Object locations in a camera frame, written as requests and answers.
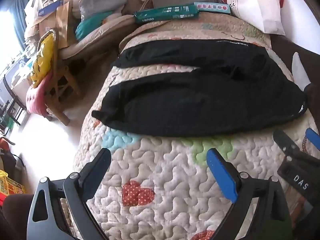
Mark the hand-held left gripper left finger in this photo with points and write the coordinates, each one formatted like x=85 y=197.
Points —
x=99 y=165

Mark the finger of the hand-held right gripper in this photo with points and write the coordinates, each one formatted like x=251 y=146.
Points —
x=313 y=137
x=283 y=141

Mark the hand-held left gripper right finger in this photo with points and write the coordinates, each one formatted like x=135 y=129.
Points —
x=221 y=172

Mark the black pants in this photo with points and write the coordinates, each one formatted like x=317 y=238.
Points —
x=200 y=105

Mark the quilted patchwork blanket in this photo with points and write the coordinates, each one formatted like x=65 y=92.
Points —
x=162 y=175

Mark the wooden chair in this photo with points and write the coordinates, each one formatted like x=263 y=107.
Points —
x=62 y=87

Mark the yellow toy box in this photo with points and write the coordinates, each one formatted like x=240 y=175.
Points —
x=11 y=186

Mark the pink cushion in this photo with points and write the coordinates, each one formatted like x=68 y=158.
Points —
x=36 y=100

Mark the dark brown sofa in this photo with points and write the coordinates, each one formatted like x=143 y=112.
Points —
x=283 y=48

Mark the yellow plastic bag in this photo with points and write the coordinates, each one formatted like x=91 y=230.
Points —
x=43 y=57

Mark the teal cloth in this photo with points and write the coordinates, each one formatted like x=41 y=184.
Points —
x=91 y=23

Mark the brown paper bag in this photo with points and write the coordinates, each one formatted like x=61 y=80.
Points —
x=63 y=22

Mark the light blue dotted box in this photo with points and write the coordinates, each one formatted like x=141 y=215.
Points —
x=212 y=7

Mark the blue curtain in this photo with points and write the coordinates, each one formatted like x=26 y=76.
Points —
x=18 y=25

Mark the blue flat box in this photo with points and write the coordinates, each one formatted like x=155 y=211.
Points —
x=48 y=8

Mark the long green packet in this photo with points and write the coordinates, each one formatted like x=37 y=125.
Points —
x=166 y=13

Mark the white plastic bag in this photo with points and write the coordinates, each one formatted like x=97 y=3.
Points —
x=32 y=7

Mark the black metal chair frame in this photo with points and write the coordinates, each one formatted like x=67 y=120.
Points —
x=12 y=97

